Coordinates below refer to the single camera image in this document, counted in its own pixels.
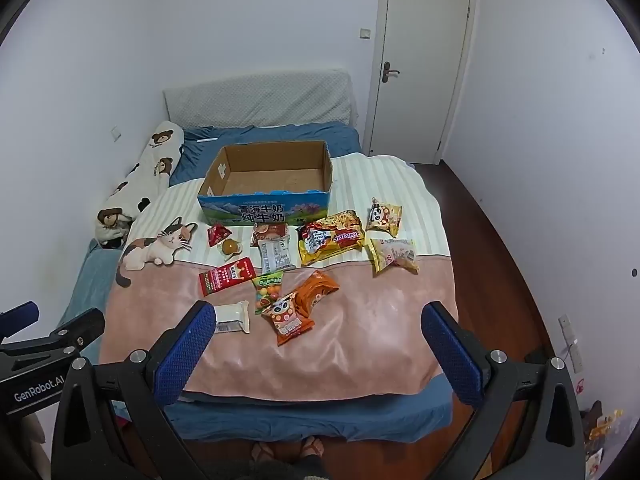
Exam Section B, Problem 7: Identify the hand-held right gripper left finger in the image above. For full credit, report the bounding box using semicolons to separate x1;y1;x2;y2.
50;300;218;480

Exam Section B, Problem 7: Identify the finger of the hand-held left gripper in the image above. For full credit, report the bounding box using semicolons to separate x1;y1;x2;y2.
0;301;40;342
47;308;106;357

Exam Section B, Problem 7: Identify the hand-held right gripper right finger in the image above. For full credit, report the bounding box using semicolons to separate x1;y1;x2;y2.
421;301;587;480

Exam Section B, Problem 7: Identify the white snack packet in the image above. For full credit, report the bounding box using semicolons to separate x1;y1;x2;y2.
212;301;250;335

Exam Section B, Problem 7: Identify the green candy ball packet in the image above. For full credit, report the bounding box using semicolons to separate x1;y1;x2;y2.
251;270;285;316

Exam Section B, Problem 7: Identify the orange panda snack packet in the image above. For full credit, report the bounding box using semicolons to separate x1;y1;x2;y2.
261;294;316;347

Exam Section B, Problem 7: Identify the clear snack packet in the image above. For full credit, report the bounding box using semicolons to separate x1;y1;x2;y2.
257;236;297;273

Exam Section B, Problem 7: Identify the plain orange snack packet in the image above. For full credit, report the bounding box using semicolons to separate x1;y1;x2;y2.
290;270;341;318

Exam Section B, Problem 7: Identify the yellow instant noodle packet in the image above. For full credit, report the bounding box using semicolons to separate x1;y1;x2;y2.
296;210;366;267

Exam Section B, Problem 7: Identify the cardboard box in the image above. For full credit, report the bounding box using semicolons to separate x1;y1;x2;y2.
196;140;335;225

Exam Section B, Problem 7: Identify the pale yellow snack packet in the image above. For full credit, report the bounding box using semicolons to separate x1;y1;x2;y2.
369;237;420;277

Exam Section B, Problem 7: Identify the white power strip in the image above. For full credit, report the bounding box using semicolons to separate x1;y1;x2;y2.
558;314;585;374

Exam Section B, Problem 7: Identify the brown snack packet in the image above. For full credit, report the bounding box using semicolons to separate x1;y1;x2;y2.
251;222;290;247

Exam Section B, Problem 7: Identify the yellow panda snack packet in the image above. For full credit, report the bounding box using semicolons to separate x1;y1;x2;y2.
366;197;403;238

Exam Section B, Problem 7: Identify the person's right foot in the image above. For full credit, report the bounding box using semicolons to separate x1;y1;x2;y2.
299;436;325;461

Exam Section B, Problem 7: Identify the bear-print long pillow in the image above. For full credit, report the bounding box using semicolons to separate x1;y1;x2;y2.
95;121;185;248

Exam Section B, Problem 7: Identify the pile of colourful bags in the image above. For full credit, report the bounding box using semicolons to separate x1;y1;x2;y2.
575;400;626;476

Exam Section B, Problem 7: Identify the grey headboard cushion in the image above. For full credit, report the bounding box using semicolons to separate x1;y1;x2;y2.
162;70;353;128

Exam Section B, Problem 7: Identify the white door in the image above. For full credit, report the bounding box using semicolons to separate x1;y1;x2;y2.
364;0;476;161

